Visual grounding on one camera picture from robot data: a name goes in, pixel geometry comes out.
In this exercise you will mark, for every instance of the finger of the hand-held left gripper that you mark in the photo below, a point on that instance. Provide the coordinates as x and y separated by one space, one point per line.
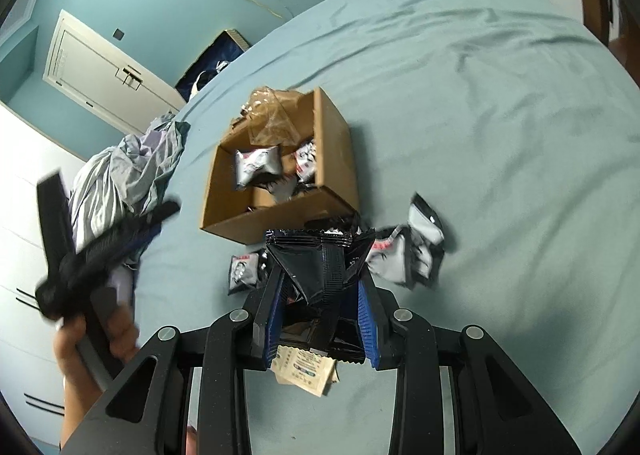
147 222

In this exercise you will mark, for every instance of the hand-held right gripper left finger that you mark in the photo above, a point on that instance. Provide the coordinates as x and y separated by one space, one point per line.
274 330

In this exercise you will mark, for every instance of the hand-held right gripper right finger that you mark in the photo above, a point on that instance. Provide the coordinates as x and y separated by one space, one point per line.
367 330

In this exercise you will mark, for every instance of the black snack packet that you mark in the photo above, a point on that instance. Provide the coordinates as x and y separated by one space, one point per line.
320 275

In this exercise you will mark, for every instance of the brown cardboard box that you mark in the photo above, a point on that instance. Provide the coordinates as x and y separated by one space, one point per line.
330 135

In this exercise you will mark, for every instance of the person's left forearm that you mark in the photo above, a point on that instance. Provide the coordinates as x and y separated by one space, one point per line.
80 415

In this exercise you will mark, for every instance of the person's left hand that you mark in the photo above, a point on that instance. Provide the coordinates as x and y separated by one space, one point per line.
120 335

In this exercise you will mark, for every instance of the beige paper sachet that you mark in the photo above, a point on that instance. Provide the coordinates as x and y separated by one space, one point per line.
305 374

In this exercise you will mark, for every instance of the pile of grey clothes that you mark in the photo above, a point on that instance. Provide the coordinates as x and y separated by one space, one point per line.
130 170

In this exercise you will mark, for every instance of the white wardrobe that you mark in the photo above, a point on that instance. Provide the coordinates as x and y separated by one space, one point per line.
25 215

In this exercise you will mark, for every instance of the white door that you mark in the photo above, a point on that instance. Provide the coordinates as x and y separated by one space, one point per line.
100 75

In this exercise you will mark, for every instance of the clear plastic bag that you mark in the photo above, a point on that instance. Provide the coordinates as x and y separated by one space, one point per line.
270 120

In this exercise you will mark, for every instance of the dark blue bag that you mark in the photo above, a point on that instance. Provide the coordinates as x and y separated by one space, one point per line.
210 66

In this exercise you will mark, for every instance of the bed with light blue sheet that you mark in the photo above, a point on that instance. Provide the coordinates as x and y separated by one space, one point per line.
475 110

